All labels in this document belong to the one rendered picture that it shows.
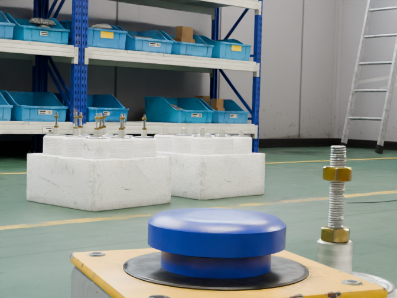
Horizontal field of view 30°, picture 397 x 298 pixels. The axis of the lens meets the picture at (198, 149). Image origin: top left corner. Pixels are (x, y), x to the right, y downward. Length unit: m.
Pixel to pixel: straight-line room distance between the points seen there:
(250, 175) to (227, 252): 2.96
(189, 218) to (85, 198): 2.39
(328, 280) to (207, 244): 0.04
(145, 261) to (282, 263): 0.04
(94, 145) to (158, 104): 3.44
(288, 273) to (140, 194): 2.51
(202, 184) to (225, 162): 0.16
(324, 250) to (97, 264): 0.26
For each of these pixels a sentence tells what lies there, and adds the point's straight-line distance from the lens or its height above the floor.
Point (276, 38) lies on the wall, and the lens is 7.68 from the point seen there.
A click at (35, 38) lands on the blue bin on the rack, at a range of 5.14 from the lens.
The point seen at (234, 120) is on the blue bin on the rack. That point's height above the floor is 0.28.
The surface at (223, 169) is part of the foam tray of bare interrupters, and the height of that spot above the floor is 0.12.
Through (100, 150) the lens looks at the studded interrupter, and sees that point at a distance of 2.61.
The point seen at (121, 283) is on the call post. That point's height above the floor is 0.31.
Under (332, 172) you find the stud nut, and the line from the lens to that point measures 0.46.
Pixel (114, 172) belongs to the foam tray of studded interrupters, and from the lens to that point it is 2.62.
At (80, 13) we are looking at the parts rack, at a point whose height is 1.01.
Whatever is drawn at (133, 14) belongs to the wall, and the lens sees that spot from 6.48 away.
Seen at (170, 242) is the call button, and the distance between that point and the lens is 0.20.
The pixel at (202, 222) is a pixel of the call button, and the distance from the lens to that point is 0.20.
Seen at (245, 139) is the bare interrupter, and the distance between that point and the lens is 3.17.
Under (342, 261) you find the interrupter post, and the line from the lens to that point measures 0.46.
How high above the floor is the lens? 0.36
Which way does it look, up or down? 3 degrees down
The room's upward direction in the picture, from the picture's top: 2 degrees clockwise
